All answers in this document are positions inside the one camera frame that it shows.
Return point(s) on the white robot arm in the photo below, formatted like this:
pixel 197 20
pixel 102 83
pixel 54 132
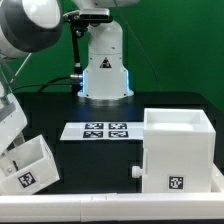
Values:
pixel 28 27

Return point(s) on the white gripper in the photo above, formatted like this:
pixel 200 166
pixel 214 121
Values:
pixel 12 122

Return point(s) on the white drawer cabinet box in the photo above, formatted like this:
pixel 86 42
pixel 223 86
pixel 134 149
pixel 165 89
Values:
pixel 178 151

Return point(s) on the white front fence rail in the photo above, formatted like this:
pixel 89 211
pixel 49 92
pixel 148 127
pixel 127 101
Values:
pixel 111 207

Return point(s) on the white marker base plate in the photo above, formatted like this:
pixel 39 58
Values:
pixel 79 131

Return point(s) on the white drawer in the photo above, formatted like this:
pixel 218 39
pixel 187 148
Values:
pixel 137 172
pixel 36 168

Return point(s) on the white right fence rail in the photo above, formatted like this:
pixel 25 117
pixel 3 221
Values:
pixel 217 180

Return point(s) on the black camera stand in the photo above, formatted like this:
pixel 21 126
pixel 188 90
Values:
pixel 77 28

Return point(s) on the grey camera on stand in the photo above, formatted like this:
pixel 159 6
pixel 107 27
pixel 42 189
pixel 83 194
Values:
pixel 94 14

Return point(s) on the white fence rail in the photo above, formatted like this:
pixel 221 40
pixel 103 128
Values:
pixel 111 207
pixel 217 180

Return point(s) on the white front drawer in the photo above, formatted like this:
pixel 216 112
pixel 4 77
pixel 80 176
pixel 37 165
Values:
pixel 137 172

